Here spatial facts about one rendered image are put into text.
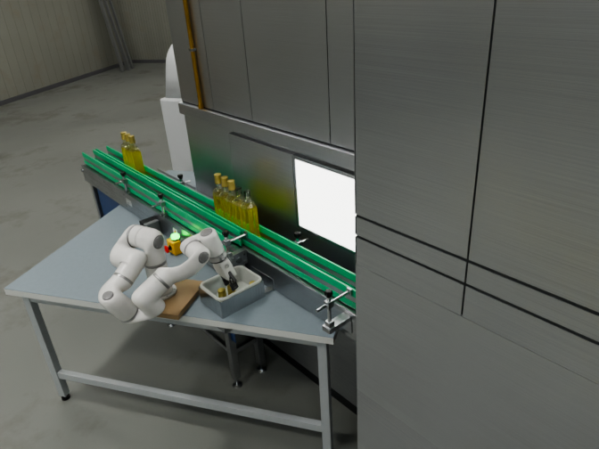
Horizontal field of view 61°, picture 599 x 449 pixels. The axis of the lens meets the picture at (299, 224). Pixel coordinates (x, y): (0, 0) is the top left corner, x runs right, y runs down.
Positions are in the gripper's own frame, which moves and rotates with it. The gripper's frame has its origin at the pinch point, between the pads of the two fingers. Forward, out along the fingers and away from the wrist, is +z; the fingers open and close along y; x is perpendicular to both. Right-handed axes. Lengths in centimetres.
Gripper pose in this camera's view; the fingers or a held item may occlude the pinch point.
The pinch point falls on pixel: (230, 283)
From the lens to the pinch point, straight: 219.1
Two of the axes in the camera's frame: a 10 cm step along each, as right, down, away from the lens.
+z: 2.6, 7.7, 5.8
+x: -7.2, 5.5, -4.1
